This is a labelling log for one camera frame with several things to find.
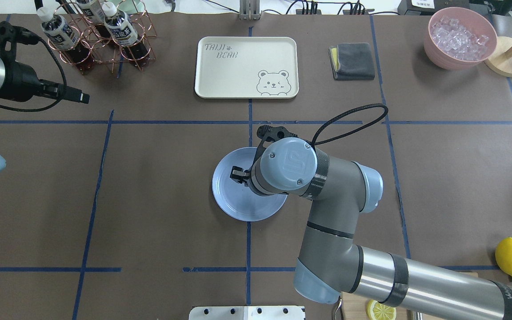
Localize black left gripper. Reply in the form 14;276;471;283
0;62;90;104

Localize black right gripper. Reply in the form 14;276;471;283
230;166;255;190

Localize blue plate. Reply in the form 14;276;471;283
212;147;287;221

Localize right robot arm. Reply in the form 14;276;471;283
230;137;512;320

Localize tea bottle white cap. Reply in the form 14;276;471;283
36;6;94;73

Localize cream bear tray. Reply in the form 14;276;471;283
194;36;299;99

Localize grey folded cloth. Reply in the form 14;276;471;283
328;43;375;80

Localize lemon half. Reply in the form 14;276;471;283
366;300;397;320

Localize pink bowl of ice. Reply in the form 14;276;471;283
424;7;497;70

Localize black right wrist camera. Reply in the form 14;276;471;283
256;125;299;157

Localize copper wire bottle rack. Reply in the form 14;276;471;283
35;0;158;77

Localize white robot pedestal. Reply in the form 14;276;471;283
188;305;306;320

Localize aluminium frame post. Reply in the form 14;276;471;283
239;0;261;20

